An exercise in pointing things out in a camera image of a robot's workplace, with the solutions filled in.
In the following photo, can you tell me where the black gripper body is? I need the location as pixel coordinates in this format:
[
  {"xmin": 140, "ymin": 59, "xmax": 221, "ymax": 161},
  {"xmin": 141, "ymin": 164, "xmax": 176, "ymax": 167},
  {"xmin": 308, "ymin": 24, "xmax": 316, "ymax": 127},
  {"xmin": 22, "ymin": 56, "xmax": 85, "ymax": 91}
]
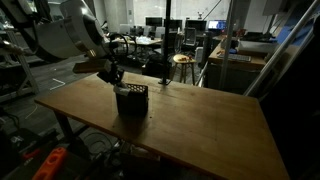
[{"xmin": 96, "ymin": 61, "xmax": 127, "ymax": 87}]

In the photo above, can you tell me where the black mesh basket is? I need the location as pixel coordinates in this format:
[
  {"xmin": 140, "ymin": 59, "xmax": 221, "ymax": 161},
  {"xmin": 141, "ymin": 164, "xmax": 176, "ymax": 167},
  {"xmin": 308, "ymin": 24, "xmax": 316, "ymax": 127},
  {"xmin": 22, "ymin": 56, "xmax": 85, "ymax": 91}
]
[{"xmin": 114, "ymin": 83, "xmax": 150, "ymax": 118}]

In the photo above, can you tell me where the light wooden desk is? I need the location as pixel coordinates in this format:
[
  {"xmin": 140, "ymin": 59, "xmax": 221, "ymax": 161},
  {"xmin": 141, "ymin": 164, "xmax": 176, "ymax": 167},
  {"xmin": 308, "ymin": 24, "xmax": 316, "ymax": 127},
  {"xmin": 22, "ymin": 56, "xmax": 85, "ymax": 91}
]
[{"xmin": 113, "ymin": 35, "xmax": 163, "ymax": 58}]

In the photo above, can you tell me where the black vertical pole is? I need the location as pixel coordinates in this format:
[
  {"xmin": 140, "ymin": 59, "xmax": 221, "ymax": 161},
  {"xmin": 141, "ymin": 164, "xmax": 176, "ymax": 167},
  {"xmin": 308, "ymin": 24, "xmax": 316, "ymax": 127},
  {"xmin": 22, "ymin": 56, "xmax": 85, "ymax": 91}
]
[{"xmin": 157, "ymin": 0, "xmax": 173, "ymax": 86}]

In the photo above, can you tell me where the black computer monitor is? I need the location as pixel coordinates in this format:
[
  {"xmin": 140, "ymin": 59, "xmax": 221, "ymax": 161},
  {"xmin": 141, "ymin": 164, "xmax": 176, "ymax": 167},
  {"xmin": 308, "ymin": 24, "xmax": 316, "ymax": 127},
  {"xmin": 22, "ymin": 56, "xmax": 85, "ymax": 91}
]
[
  {"xmin": 145, "ymin": 17, "xmax": 163, "ymax": 28},
  {"xmin": 185, "ymin": 19, "xmax": 208, "ymax": 33},
  {"xmin": 171, "ymin": 19, "xmax": 184, "ymax": 32}
]

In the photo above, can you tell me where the black table leg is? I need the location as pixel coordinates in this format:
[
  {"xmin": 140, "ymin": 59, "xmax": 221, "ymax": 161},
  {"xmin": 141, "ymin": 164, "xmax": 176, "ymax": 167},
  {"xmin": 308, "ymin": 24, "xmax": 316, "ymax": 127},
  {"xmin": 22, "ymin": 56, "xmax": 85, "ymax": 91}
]
[{"xmin": 53, "ymin": 111, "xmax": 78, "ymax": 148}]

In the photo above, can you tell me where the black office chair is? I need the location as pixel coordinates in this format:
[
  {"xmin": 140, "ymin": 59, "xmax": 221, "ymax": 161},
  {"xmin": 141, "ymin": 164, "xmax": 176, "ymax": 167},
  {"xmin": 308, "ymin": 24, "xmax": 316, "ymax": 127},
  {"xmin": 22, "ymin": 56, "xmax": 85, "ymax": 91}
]
[{"xmin": 170, "ymin": 29, "xmax": 186, "ymax": 56}]

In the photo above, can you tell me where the round wooden stool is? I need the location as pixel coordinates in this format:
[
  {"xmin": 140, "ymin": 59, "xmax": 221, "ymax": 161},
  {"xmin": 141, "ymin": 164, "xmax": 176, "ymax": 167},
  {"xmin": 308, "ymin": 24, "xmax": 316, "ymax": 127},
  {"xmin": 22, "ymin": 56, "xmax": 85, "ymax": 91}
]
[{"xmin": 172, "ymin": 53, "xmax": 198, "ymax": 86}]

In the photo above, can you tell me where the grey mesh office chair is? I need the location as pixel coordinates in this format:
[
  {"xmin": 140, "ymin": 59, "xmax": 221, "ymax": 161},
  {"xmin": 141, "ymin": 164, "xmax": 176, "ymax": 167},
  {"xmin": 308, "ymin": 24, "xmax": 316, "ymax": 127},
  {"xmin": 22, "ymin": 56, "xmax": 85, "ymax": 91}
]
[{"xmin": 184, "ymin": 27, "xmax": 198, "ymax": 48}]

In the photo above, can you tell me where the white computer case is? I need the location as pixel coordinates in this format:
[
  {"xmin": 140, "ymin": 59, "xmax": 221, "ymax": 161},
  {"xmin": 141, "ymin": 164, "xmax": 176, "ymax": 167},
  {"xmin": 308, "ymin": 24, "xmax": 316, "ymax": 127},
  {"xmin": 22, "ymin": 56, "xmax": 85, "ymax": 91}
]
[{"xmin": 194, "ymin": 46, "xmax": 205, "ymax": 64}]

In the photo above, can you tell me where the black equipment case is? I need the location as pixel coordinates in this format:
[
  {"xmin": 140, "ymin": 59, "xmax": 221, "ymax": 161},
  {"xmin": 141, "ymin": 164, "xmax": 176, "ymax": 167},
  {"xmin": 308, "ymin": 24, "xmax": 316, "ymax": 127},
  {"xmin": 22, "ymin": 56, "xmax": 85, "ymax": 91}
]
[{"xmin": 9, "ymin": 128, "xmax": 58, "ymax": 158}]

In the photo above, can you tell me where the monitor with blue screen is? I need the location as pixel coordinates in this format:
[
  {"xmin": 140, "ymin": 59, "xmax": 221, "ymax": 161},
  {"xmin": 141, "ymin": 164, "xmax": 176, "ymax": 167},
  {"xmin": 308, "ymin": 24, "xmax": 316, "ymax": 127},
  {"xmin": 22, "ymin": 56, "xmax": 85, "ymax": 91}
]
[{"xmin": 207, "ymin": 19, "xmax": 228, "ymax": 31}]

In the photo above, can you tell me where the wooden workbench with drawers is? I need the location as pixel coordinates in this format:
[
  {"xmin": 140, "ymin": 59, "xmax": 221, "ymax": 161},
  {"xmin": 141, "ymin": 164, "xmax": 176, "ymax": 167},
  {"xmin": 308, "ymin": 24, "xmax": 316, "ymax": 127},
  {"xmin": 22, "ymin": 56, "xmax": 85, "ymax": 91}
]
[{"xmin": 204, "ymin": 43, "xmax": 268, "ymax": 95}]

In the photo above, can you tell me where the white keyboard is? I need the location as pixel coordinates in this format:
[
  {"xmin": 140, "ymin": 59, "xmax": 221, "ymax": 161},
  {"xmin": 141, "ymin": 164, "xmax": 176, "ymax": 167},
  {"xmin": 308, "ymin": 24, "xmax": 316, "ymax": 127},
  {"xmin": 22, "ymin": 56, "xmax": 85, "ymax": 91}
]
[{"xmin": 216, "ymin": 53, "xmax": 253, "ymax": 63}]

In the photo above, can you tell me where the dark green case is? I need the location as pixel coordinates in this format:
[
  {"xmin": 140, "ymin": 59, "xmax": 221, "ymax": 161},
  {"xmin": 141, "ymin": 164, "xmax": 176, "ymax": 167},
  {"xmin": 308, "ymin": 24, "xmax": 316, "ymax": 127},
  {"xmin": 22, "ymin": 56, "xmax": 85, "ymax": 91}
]
[{"xmin": 0, "ymin": 156, "xmax": 38, "ymax": 180}]

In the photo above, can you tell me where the silver metal tripod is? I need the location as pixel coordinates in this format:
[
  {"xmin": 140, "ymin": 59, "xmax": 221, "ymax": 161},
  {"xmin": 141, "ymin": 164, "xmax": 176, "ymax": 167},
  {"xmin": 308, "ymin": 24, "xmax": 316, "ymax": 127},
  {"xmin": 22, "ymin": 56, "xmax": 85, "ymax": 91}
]
[{"xmin": 196, "ymin": 0, "xmax": 320, "ymax": 98}]

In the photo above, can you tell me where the blue panel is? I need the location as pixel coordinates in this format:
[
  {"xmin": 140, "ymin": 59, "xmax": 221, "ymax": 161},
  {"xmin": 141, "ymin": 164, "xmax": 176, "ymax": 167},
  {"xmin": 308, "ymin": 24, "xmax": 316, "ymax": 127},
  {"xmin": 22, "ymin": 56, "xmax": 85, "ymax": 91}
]
[{"xmin": 275, "ymin": 9, "xmax": 316, "ymax": 46}]

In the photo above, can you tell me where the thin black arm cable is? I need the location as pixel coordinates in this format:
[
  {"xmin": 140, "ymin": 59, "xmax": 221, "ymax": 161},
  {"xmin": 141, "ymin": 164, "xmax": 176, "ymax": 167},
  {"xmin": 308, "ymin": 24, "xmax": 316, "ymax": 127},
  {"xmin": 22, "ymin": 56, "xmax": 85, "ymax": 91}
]
[{"xmin": 107, "ymin": 32, "xmax": 138, "ymax": 58}]

